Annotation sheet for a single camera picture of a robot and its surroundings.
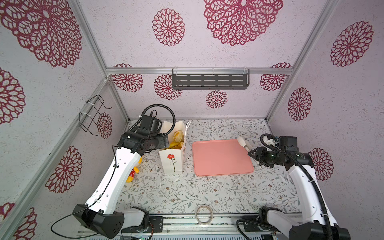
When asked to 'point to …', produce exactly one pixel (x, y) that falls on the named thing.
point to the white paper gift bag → (171, 159)
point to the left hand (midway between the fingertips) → (158, 144)
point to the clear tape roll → (196, 216)
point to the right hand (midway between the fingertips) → (252, 153)
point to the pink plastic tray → (220, 157)
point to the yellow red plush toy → (135, 170)
